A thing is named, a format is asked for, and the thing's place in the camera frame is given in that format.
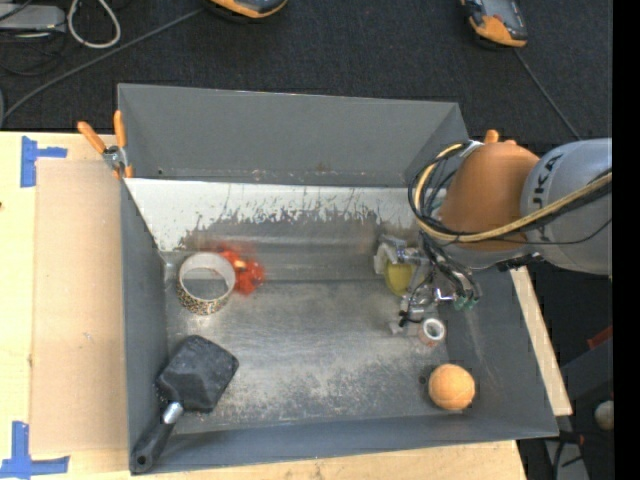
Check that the grey metal bin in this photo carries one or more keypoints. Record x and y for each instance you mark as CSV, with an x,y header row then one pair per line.
x,y
310,348

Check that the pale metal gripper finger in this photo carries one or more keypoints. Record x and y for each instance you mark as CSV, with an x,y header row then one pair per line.
x,y
403,254
418,309

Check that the yellow-green round fruit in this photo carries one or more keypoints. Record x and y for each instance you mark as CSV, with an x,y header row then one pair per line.
x,y
400,279

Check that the small white tape roll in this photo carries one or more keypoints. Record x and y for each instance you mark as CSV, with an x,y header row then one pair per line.
x,y
433,332

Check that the orange ball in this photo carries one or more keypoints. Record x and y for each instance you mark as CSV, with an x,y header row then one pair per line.
x,y
451,387

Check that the brown cardboard board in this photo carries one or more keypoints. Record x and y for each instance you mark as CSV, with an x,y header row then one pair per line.
x,y
75,308

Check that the red crumpled toy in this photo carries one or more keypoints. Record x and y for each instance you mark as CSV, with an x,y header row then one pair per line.
x,y
250,275

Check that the leopard print tape roll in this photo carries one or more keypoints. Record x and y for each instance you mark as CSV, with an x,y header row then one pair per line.
x,y
204,305

